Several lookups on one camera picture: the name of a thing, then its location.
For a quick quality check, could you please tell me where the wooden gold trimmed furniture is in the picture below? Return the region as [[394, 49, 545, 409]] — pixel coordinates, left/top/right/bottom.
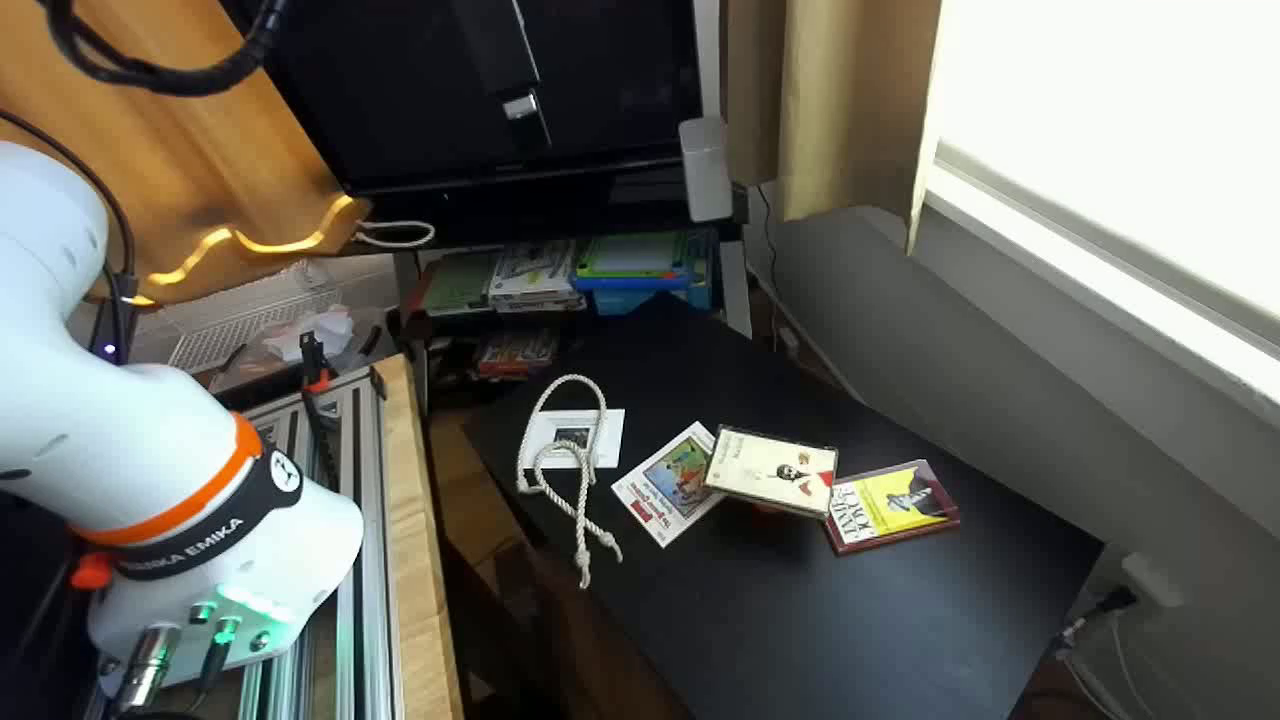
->
[[0, 0, 369, 302]]

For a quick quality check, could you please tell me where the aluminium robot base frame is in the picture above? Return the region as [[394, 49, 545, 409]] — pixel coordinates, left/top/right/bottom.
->
[[77, 353, 467, 720]]

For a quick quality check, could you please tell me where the black flat television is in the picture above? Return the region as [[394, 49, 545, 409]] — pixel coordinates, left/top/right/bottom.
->
[[264, 0, 699, 245]]

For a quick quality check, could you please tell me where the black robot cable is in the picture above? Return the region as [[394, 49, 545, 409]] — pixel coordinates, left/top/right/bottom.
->
[[36, 0, 290, 99]]

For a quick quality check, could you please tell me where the white speaker box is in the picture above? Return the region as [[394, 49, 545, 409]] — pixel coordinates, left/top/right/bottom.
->
[[681, 116, 731, 222]]

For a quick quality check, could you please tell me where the white cream book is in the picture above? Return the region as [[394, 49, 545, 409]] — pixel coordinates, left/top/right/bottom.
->
[[709, 427, 838, 514]]

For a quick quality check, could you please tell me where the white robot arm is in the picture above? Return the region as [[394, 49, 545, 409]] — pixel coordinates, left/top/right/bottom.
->
[[0, 140, 364, 685]]

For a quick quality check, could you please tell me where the yellow red book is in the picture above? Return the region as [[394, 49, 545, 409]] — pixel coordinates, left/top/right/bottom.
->
[[825, 461, 961, 557]]

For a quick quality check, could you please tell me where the white square paper card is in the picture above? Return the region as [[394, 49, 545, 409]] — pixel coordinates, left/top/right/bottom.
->
[[520, 409, 623, 468]]

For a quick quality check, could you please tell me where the white rope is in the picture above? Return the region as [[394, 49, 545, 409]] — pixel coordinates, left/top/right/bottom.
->
[[513, 373, 628, 592]]

